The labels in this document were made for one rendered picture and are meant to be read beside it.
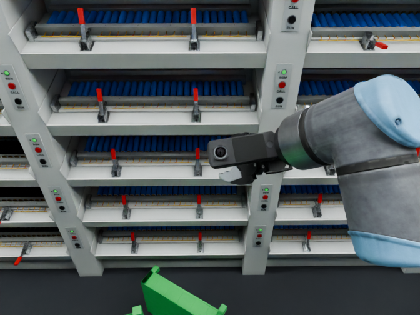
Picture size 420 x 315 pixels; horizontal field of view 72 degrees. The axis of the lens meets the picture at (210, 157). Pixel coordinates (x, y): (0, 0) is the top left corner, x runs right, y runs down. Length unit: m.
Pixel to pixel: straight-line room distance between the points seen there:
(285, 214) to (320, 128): 0.76
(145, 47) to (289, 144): 0.48
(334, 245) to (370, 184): 0.99
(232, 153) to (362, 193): 0.20
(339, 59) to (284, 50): 0.15
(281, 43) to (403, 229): 0.53
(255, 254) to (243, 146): 0.82
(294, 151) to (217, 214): 0.70
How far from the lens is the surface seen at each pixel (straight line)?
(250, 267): 1.32
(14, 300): 1.51
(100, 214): 1.16
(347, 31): 0.87
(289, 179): 0.99
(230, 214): 1.09
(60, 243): 1.38
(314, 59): 0.81
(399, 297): 1.51
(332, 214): 1.18
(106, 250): 1.31
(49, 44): 0.88
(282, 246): 1.28
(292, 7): 0.76
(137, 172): 0.98
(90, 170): 1.03
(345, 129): 0.38
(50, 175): 1.06
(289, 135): 0.43
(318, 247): 1.32
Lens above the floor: 1.14
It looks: 35 degrees down
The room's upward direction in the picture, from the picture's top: straight up
